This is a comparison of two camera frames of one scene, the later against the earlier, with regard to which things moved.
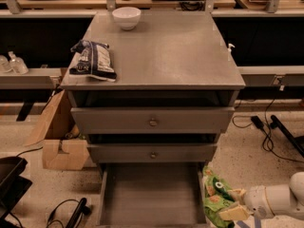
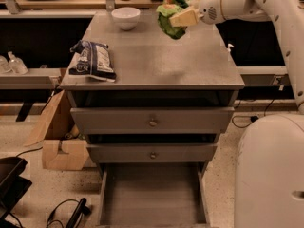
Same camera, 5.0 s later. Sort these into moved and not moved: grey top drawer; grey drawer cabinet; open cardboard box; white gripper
Moved: white gripper
Not moved: grey drawer cabinet; open cardboard box; grey top drawer
